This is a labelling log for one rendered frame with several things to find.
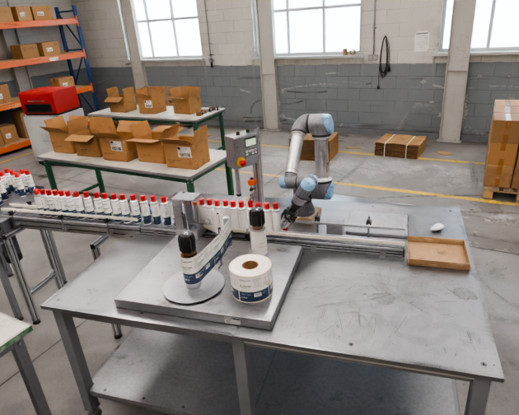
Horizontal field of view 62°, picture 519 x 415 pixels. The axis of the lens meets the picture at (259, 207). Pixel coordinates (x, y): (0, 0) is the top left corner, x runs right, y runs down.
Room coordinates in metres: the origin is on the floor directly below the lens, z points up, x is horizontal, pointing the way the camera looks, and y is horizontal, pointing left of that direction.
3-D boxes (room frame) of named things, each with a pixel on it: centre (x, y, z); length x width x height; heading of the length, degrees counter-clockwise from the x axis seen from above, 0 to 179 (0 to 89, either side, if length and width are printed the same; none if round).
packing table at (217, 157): (4.61, 1.36, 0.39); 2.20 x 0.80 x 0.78; 60
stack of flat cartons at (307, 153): (6.44, -0.92, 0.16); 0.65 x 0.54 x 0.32; 64
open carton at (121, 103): (7.22, 2.11, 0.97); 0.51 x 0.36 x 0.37; 153
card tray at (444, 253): (2.00, -0.94, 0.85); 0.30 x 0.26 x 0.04; 71
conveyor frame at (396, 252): (2.32, 0.00, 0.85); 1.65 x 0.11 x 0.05; 71
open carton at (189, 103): (6.65, 1.00, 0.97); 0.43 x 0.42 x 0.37; 146
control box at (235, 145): (2.44, 0.07, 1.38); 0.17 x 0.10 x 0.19; 126
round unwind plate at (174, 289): (1.81, 0.36, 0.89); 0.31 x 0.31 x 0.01
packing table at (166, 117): (6.96, 1.56, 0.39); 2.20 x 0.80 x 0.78; 60
